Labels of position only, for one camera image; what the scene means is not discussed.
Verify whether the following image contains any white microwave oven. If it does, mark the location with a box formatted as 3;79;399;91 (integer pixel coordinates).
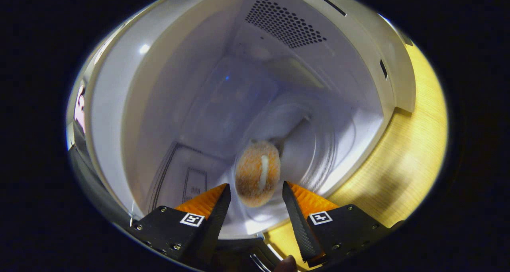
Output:
66;0;417;266

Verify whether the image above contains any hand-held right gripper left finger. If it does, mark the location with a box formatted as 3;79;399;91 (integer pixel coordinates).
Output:
129;183;232;265

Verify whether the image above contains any glass microwave turntable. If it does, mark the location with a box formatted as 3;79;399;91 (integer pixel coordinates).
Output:
239;101;359;227

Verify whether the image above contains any sugared bread bun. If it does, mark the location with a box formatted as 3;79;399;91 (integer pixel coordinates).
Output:
234;141;281;207

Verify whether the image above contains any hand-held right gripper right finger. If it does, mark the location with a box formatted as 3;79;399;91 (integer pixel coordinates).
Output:
282;180;404;267

